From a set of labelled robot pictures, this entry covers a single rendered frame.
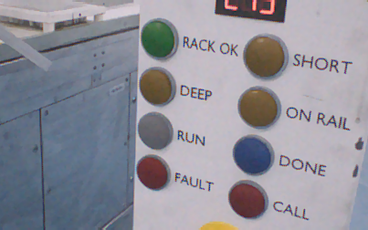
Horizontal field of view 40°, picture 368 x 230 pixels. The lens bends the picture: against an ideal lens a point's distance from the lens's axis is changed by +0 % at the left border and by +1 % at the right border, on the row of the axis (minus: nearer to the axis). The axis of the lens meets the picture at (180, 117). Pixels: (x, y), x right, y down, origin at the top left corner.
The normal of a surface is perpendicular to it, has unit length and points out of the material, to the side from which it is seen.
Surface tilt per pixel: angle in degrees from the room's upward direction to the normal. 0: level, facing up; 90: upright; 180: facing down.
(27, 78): 90
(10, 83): 90
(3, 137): 90
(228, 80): 90
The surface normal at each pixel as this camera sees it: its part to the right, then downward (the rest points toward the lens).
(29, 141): 0.89, 0.21
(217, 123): -0.44, 0.29
